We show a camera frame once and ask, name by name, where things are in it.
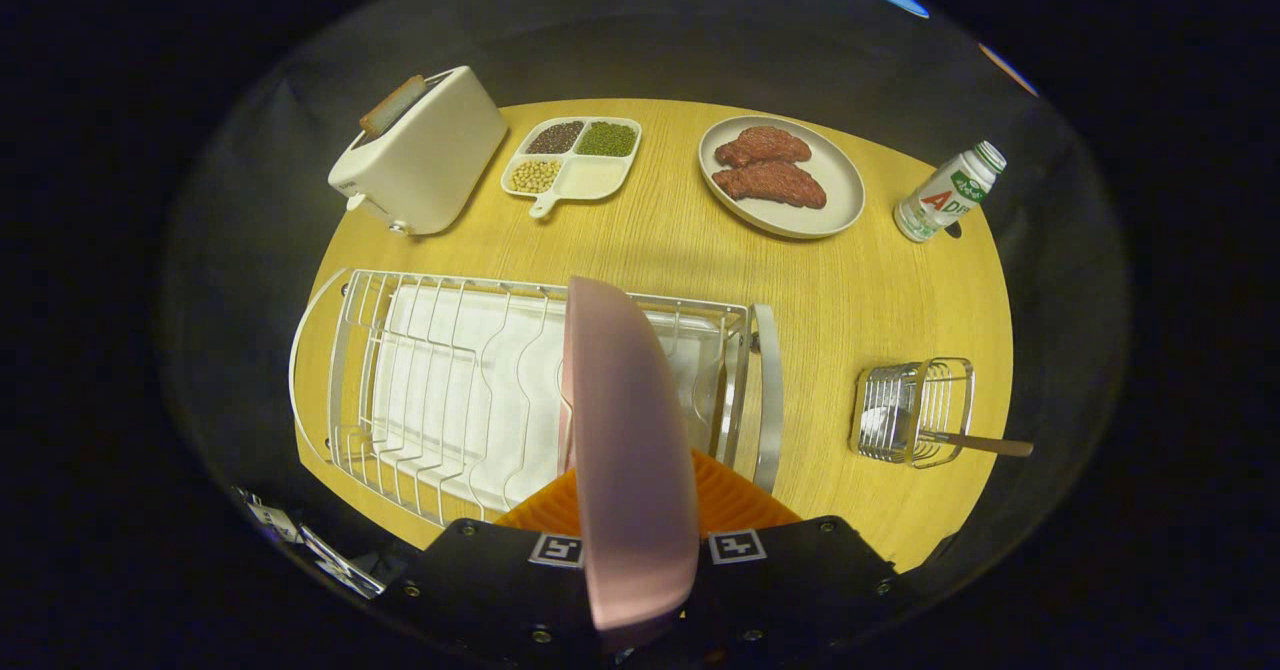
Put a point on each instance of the beige round plate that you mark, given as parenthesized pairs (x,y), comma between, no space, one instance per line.
(830,205)

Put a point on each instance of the red meat piece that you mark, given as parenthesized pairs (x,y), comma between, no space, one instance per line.
(765,145)
(775,185)

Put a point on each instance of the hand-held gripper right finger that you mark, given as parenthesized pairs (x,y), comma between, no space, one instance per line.
(780,590)

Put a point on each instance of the white divided bean tray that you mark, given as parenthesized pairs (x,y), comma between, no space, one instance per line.
(590,180)

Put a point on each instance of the white green label bottle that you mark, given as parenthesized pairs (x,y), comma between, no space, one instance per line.
(945,195)

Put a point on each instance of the white drip tray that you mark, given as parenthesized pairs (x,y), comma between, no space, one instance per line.
(500,380)

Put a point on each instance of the brown toast slice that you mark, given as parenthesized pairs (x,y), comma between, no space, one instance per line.
(392,107)

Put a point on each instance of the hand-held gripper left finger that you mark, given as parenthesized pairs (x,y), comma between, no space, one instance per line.
(500,590)

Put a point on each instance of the white toaster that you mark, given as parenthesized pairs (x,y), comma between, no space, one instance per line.
(430,160)

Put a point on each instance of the pink plate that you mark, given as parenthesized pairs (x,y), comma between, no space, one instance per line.
(630,450)

